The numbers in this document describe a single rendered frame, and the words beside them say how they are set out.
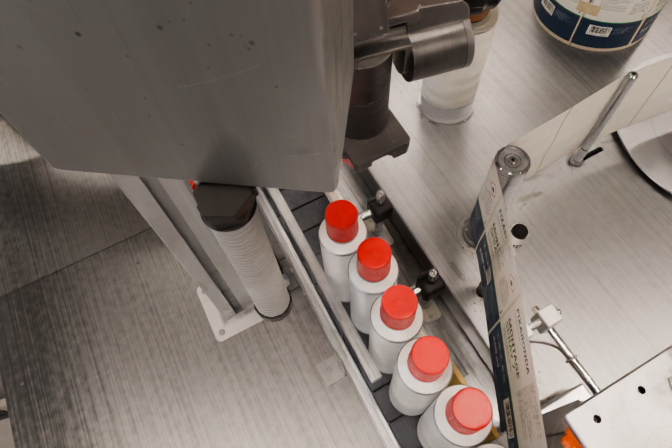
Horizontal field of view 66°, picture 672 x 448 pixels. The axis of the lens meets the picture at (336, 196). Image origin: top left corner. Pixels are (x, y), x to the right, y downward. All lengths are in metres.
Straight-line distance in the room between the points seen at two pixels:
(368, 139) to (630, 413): 0.32
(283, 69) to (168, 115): 0.07
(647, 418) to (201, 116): 0.35
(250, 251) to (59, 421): 0.52
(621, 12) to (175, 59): 0.81
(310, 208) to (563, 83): 0.46
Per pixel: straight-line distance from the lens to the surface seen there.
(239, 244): 0.33
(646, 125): 0.91
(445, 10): 0.48
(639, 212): 0.84
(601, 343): 0.74
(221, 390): 0.74
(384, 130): 0.54
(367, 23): 0.43
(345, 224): 0.51
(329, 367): 0.72
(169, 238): 0.52
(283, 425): 0.72
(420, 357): 0.47
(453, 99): 0.79
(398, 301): 0.48
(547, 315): 0.58
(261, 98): 0.23
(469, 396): 0.47
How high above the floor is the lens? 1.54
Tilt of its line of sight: 61 degrees down
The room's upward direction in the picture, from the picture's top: 5 degrees counter-clockwise
